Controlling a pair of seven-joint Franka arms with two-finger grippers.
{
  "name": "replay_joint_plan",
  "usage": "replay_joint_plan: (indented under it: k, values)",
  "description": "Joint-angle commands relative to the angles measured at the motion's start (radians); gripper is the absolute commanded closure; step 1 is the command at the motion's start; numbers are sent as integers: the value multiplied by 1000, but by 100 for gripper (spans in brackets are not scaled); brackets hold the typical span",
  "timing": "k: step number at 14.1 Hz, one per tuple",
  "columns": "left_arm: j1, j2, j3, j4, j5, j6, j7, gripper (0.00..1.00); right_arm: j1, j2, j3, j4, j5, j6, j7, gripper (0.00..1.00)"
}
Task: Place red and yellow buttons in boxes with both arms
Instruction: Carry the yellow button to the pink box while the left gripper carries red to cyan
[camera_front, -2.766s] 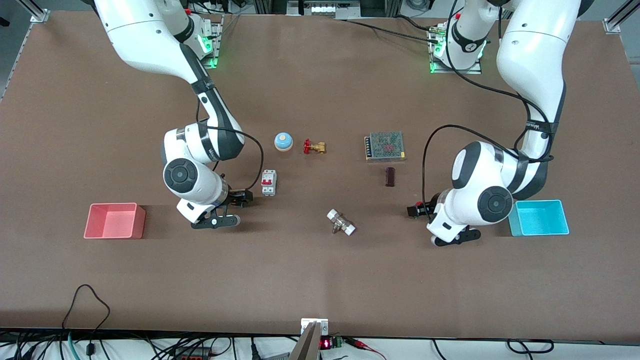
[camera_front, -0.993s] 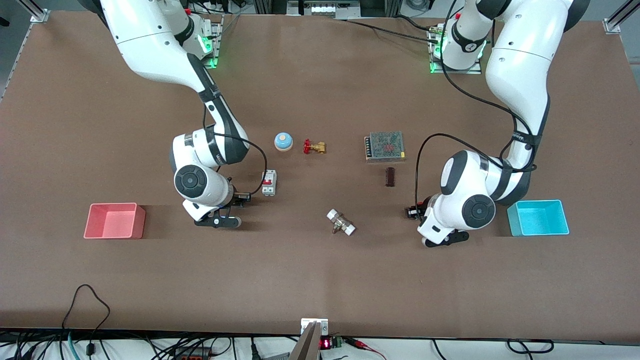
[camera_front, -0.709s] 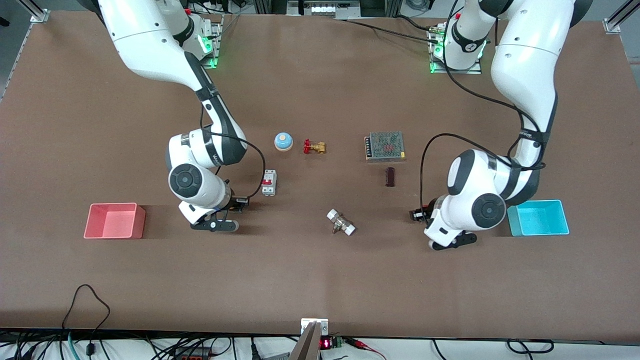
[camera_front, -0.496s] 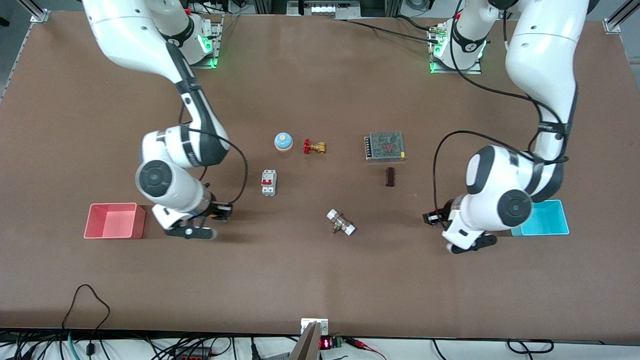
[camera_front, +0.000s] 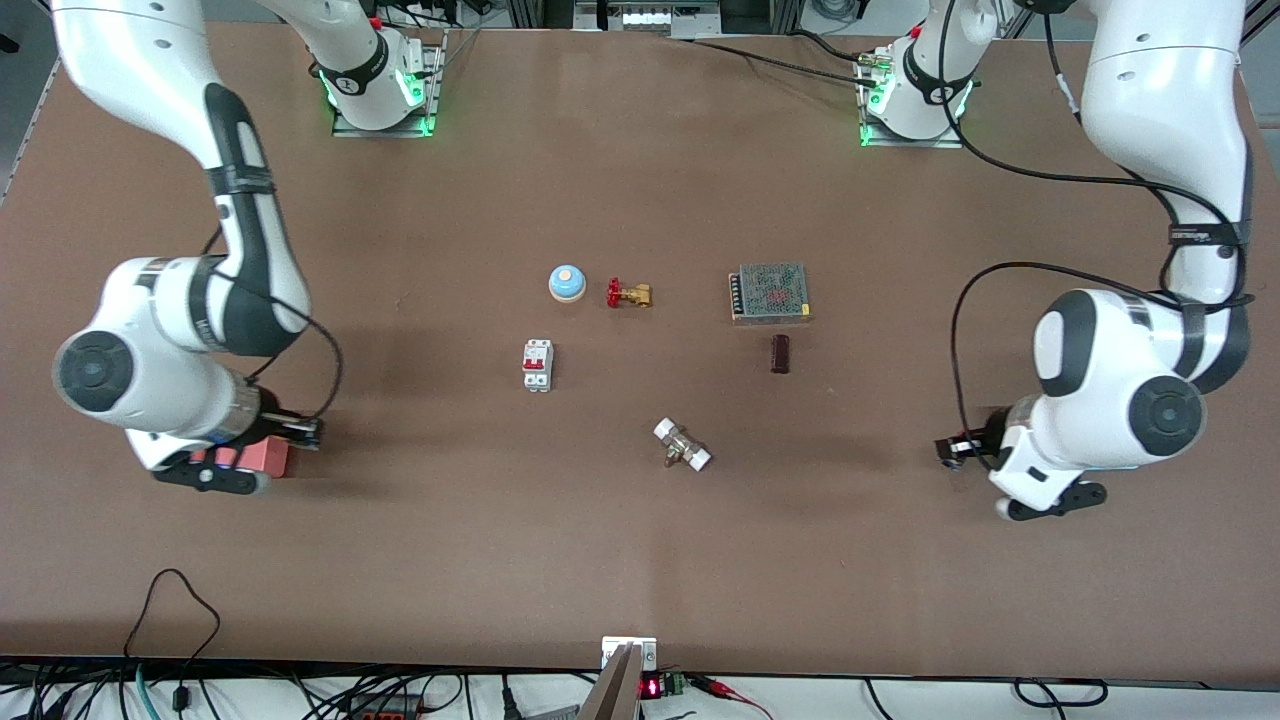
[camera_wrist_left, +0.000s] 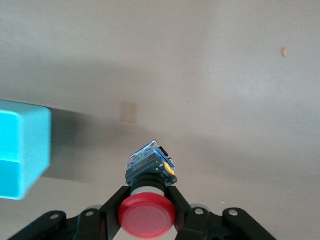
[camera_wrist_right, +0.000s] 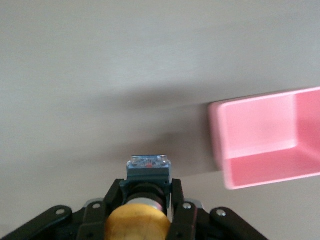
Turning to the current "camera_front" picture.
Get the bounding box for pink plastic box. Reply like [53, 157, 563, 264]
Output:
[188, 440, 292, 479]

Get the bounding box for red clip wire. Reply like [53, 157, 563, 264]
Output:
[688, 675, 776, 720]

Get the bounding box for black flat looped cable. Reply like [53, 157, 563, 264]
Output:
[1013, 678, 1109, 709]

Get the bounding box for black cable to arm base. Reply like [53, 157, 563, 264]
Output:
[675, 30, 883, 86]

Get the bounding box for silver mesh power supply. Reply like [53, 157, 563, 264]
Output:
[729, 262, 812, 326]

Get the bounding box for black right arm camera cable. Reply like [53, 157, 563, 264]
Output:
[205, 225, 346, 436]

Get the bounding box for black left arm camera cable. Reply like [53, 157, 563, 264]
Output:
[940, 0, 1253, 451]

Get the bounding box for black power strip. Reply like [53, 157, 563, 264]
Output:
[338, 694, 423, 720]

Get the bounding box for grey camera mount pole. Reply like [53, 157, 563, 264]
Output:
[578, 645, 642, 720]

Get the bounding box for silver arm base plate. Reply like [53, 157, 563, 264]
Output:
[858, 48, 964, 150]
[332, 28, 448, 139]

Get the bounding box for silver camera mount bracket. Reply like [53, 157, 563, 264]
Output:
[601, 636, 658, 671]

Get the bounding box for metal valve white caps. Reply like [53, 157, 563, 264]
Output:
[653, 417, 713, 473]

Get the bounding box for silver device white lights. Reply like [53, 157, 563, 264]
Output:
[574, 0, 723, 37]

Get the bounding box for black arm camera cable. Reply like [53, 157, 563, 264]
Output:
[940, 0, 1253, 451]
[205, 225, 346, 436]

